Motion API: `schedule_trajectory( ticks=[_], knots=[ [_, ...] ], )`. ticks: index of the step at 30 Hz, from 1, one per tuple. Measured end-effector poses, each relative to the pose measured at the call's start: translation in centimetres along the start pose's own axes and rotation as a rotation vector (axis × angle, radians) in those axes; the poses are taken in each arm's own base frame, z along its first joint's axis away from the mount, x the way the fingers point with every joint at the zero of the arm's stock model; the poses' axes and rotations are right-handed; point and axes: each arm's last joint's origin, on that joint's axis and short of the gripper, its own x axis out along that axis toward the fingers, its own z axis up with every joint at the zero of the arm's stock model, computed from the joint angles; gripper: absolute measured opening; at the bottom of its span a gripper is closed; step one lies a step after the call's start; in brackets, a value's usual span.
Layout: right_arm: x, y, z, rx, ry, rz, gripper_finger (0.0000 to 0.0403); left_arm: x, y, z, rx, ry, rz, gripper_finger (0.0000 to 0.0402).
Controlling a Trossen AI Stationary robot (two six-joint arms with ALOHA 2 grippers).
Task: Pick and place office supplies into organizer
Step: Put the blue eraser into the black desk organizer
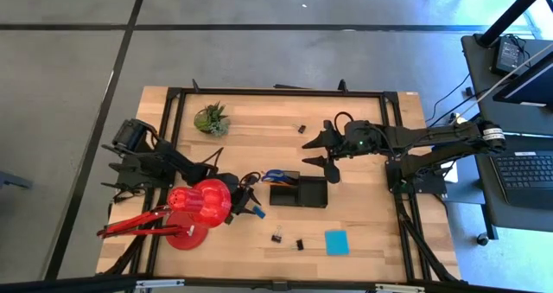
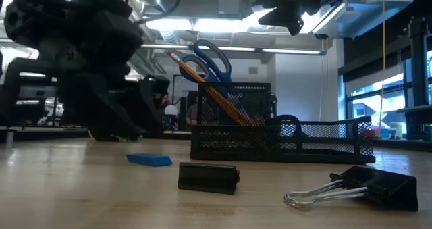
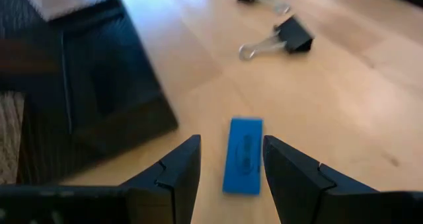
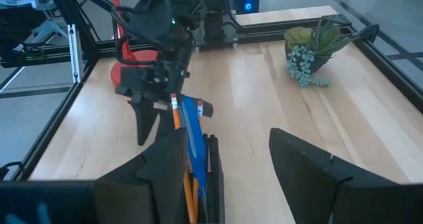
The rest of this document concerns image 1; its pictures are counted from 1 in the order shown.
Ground black aluminium table frame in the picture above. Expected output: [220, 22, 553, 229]
[94, 79, 463, 285]

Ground silver metal bracket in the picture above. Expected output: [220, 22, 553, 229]
[374, 283, 427, 293]
[136, 278, 186, 290]

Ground blue-handled scissors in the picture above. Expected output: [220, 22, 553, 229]
[261, 169, 300, 187]

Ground black floor cable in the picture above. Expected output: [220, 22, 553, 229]
[425, 72, 472, 125]

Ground black mesh desk organizer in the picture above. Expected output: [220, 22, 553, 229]
[269, 169, 328, 208]

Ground black stand pole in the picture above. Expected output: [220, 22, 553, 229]
[474, 0, 553, 48]

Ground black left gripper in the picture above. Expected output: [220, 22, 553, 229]
[231, 174, 263, 215]

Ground white sheet of paper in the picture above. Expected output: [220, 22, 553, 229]
[442, 161, 459, 184]

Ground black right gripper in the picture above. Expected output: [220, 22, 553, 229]
[301, 119, 385, 169]

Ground red desk lamp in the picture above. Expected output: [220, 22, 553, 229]
[97, 178, 233, 252]

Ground small potted succulent plant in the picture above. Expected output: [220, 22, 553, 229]
[193, 101, 232, 137]

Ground blue sticky note pad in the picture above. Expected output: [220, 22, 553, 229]
[324, 229, 351, 256]

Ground black laptop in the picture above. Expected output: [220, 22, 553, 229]
[490, 150, 553, 211]

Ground black side desk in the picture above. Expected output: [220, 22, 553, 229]
[460, 33, 553, 233]

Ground black computer monitor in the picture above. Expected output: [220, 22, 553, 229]
[492, 50, 553, 113]

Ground black power adapter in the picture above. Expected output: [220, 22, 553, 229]
[492, 35, 526, 76]

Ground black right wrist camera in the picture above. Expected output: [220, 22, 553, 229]
[322, 161, 342, 185]

